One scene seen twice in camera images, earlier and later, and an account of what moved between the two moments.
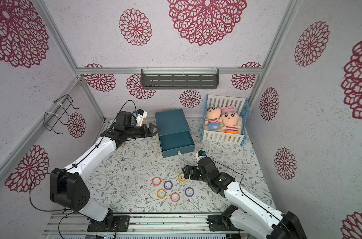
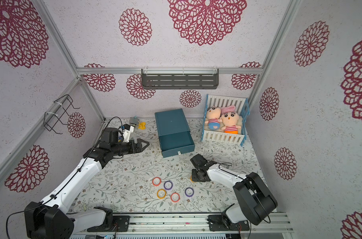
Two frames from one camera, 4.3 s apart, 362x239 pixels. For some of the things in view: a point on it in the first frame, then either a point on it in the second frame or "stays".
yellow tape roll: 161,193 stays
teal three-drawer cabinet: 174,133 stays
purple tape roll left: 168,188 stays
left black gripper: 150,129 → 138,148
